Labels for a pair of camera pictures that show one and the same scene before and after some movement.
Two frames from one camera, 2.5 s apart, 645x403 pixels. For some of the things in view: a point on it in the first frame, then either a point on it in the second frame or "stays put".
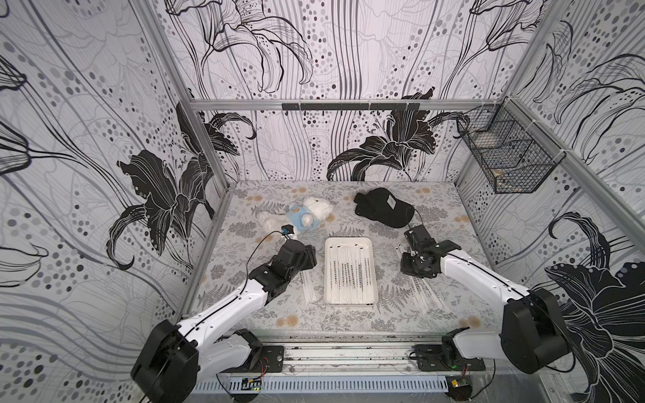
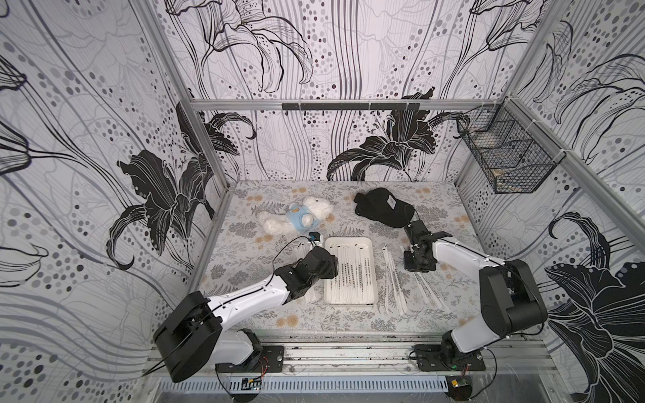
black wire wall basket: [516, 157] stays put
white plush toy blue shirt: [302, 216] stays put
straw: [369, 291] stays put
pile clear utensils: [423, 289] → [392, 280]
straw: [364, 275] stays put
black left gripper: [310, 257] → [331, 268]
